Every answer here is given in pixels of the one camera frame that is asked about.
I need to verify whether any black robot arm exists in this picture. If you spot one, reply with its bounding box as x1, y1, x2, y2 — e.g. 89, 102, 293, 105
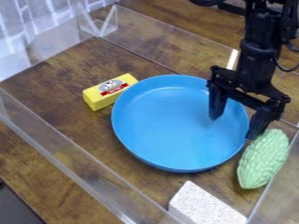
207, 0, 299, 140

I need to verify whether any clear acrylic enclosure wall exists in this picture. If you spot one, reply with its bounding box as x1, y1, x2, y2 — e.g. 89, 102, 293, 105
0, 0, 296, 224

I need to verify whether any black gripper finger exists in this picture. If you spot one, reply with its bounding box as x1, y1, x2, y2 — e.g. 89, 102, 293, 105
246, 104, 285, 140
210, 83, 229, 121

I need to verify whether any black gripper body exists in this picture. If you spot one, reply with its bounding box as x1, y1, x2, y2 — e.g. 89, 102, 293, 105
207, 66, 292, 109

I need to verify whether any yellow butter box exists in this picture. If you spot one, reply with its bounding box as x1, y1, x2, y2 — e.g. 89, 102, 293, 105
83, 73, 138, 111

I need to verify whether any white speckled foam block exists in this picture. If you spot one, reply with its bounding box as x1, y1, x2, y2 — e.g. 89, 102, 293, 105
169, 181, 247, 224

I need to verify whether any green bumpy gourd toy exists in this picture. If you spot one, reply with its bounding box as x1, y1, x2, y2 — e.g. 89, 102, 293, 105
238, 129, 289, 189

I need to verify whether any blue round tray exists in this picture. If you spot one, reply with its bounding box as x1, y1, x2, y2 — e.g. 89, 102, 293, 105
111, 74, 249, 173

